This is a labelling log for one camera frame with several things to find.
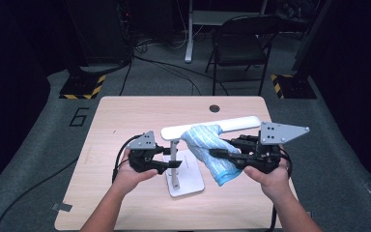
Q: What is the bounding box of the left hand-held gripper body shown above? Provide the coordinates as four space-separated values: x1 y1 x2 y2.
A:
126 130 171 173

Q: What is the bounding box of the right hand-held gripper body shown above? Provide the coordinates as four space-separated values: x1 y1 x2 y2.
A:
238 121 311 175

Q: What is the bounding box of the white desk lamp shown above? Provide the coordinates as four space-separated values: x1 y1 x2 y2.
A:
159 115 262 198

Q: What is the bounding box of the blue striped cloth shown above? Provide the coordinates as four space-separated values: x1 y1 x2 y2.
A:
181 124 243 188

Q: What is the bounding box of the person's left hand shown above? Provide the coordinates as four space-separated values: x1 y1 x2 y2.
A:
113 150 158 194

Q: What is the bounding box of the person's right hand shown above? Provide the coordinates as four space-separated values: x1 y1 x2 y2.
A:
243 146 292 204

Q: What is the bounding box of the black stand with striped base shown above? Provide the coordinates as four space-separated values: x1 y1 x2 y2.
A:
270 0 334 100
58 61 106 101

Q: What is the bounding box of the black folding chair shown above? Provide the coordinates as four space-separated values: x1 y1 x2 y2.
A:
205 14 283 97

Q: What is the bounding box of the black equipment cabinet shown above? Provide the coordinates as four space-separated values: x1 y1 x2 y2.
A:
64 0 133 66

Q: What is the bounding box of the left hand-held gripper black cable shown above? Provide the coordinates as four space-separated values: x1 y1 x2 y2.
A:
111 133 146 185

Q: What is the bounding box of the hand-held gripper black cable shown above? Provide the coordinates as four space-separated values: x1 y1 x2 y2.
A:
264 148 294 232
111 133 146 185

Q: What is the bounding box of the short black floor cable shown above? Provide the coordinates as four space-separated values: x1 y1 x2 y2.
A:
119 59 133 97

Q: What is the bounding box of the right hand-held gripper black cable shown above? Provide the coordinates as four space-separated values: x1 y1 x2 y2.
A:
264 148 294 232

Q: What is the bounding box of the long thin black floor cable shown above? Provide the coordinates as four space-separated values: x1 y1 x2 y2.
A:
131 55 230 97

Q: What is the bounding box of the white metal desk frame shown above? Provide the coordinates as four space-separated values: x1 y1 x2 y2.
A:
184 0 269 64

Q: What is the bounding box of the thick black floor cable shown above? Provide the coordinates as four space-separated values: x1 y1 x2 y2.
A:
0 157 79 232

